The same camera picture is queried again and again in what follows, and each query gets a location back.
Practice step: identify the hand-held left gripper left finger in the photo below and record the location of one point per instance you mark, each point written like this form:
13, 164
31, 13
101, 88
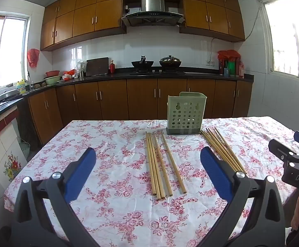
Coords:
80, 175

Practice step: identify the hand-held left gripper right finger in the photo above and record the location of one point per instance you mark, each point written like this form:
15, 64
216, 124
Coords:
216, 172

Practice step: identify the green perforated chopstick holder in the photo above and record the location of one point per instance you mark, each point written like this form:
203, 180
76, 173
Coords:
185, 115

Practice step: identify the pink floral tablecloth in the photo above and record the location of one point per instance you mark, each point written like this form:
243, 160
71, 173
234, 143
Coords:
113, 159

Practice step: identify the wooden base cabinets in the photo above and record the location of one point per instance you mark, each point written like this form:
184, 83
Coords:
113, 100

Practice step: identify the tall red bottle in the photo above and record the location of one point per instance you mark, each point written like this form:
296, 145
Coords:
241, 69

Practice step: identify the small blue box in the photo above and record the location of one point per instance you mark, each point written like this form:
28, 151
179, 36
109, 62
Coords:
227, 72

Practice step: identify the green bottle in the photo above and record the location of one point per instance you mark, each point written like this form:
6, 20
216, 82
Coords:
232, 68

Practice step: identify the green basin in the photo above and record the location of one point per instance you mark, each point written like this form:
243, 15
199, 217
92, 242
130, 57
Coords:
52, 80

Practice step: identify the black kitchen countertop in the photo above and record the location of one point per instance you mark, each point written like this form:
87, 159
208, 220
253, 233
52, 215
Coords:
100, 77

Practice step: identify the dark sauce bottle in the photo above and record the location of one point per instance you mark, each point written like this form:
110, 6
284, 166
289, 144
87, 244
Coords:
222, 67

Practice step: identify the red and white bags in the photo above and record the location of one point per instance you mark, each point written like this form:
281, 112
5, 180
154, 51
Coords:
69, 75

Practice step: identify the red basin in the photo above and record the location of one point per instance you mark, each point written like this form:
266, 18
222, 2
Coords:
52, 73

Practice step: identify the yellow detergent bottle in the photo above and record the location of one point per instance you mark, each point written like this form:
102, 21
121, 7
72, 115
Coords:
21, 87

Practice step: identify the glass jars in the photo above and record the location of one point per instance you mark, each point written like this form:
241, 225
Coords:
81, 69

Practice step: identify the red bags on bottles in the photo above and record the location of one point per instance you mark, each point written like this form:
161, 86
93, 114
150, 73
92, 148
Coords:
229, 54

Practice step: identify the metal faucet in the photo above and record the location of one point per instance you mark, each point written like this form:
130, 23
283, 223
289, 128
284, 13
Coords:
29, 81

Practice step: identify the grey pan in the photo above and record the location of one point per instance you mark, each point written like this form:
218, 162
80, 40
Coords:
6, 95

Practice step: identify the dark cutting board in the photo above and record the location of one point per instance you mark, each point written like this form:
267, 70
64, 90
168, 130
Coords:
97, 66

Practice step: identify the small red bottle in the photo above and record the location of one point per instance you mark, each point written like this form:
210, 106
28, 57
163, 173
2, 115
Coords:
112, 68

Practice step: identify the gas stove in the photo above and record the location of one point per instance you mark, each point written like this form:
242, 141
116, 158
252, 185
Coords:
157, 71

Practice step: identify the dark pot with lid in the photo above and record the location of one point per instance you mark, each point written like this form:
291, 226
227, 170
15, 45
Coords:
170, 62

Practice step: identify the red plastic bag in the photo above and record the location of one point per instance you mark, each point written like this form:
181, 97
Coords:
33, 58

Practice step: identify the black wok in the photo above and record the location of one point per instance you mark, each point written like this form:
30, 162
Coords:
142, 63

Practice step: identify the steel range hood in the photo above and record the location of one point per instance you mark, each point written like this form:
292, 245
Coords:
152, 15

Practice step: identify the window with white frame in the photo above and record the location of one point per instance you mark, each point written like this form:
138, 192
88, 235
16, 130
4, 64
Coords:
283, 36
8, 51

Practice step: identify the wall socket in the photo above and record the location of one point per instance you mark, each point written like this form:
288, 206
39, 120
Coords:
210, 63

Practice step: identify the wooden wall cabinet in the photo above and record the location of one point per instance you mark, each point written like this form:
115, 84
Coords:
211, 12
82, 18

